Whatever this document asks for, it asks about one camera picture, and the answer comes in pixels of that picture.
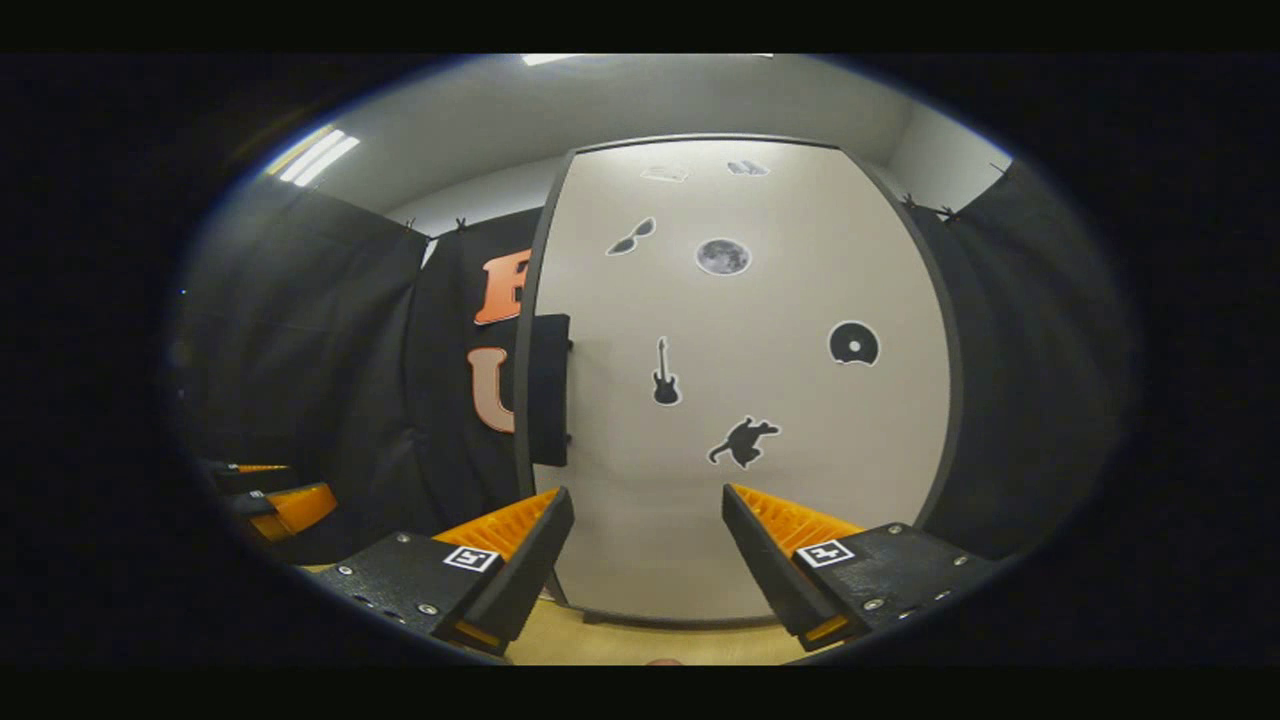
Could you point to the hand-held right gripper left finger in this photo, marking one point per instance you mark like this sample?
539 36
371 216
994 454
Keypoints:
530 570

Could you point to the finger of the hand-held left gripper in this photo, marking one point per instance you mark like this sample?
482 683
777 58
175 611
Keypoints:
235 475
250 505

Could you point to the grey cabinet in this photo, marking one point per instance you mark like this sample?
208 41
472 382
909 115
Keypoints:
522 485

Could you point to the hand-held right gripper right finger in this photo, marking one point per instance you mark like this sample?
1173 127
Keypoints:
765 570

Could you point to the ceiling strip light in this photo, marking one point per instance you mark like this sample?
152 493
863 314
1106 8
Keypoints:
318 157

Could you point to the black backdrop cloth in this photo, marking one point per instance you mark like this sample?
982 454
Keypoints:
1030 380

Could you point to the white cabinet door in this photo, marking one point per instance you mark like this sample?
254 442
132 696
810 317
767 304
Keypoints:
800 480

